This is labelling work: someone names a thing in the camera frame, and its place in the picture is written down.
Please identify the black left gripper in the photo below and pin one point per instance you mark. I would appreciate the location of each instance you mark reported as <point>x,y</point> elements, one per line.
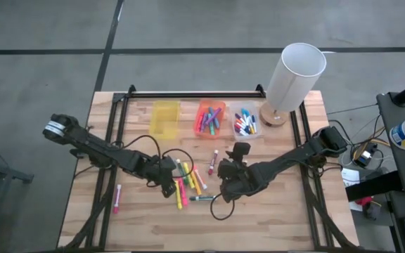
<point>162,172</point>

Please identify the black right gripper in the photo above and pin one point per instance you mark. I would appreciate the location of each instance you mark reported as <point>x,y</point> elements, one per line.
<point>236,179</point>

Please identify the bright green dry-erase marker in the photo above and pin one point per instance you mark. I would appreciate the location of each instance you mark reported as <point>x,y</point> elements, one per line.
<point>182,173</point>

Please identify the maroon Expo marker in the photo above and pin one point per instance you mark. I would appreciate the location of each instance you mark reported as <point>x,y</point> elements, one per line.
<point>213,162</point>

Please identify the pink highlighter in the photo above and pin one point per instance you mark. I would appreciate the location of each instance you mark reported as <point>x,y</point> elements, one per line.
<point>184,193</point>

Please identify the orange Expo marker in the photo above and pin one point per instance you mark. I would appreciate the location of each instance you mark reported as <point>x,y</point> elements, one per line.
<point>199,177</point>

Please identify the dark green Expo marker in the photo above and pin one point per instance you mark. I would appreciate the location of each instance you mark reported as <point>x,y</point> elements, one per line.
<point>200,198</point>

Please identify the yellow small marker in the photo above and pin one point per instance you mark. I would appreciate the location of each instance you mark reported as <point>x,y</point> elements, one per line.
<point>251,130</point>

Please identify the dark blue small marker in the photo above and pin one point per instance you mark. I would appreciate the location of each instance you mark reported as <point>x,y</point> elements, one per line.
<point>246,128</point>

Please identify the pink Expo marker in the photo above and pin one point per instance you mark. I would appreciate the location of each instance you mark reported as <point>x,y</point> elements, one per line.
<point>117,198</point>

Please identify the teal highlighter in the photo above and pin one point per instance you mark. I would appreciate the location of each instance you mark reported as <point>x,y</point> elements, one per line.
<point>211,129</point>

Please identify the blue white small marker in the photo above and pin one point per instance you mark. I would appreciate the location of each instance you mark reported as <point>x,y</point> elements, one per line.
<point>254,123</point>

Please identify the red highlighter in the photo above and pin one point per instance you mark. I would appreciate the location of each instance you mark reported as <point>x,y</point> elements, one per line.
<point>199,123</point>

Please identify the purple small marker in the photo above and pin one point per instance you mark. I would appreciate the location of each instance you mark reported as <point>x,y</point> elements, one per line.
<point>238,116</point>

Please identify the purple highlighter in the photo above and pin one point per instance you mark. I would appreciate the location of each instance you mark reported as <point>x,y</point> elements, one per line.
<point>213,116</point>
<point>204,123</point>

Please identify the light blue small marker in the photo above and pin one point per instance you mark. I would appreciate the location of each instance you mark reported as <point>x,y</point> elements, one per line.
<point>244,112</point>

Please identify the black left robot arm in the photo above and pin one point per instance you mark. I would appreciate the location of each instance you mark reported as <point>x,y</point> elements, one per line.
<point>100,152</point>

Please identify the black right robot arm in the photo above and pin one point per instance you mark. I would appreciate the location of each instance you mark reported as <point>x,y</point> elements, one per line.
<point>294,158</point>

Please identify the orange translucent plastic bin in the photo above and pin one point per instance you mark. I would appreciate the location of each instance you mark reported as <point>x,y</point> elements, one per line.
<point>221,131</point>

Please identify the clear plastic bin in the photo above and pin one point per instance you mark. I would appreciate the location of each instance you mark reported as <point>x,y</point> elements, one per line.
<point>258,135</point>

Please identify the yellow translucent plastic bin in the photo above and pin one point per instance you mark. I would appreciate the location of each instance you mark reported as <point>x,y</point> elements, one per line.
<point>164,119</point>

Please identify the white paper sheet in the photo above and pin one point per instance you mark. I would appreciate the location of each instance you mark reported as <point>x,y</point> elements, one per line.
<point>350,177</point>

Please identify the white shade wooden base lamp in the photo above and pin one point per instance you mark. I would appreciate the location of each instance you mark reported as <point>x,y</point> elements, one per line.
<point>294,77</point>

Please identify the small red object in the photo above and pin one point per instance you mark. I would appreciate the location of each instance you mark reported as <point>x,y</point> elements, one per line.
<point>364,201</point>

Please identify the black flat bar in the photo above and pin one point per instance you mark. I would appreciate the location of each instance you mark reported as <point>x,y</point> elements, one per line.
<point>371,186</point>

